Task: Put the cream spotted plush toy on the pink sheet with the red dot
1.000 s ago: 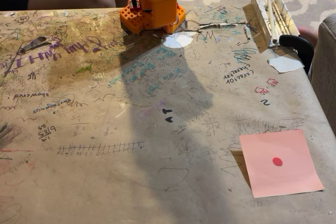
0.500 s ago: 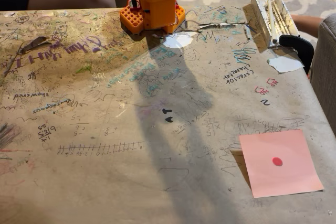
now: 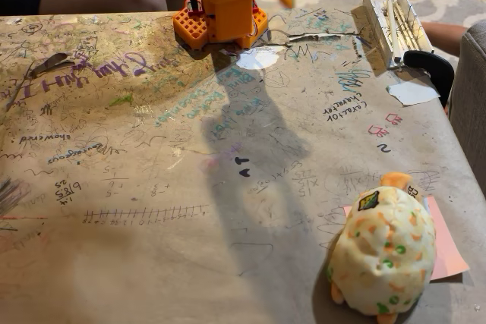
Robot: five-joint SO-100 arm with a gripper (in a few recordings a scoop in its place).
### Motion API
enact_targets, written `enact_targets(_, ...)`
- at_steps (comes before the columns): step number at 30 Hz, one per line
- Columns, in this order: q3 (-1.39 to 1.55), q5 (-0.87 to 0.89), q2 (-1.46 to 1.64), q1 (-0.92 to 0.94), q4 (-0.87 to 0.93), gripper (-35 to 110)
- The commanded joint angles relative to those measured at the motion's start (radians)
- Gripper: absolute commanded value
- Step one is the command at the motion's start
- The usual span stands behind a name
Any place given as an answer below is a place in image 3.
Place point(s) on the pink sticky note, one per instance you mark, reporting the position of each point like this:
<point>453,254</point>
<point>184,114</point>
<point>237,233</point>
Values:
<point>446,248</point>

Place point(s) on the white paper scrap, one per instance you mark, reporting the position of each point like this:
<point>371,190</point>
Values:
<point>412,92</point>

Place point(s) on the scribbled brown paper table cover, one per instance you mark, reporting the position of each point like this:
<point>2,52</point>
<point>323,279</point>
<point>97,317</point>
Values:
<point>152,225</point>

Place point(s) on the white orange plush toy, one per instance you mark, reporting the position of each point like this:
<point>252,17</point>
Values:
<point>383,252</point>

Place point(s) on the orange SO-100 robot arm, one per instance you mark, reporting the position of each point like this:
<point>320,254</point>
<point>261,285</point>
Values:
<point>226,9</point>

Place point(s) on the grey upholstered couch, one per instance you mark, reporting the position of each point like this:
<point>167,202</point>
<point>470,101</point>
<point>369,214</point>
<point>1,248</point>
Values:
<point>471,85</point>

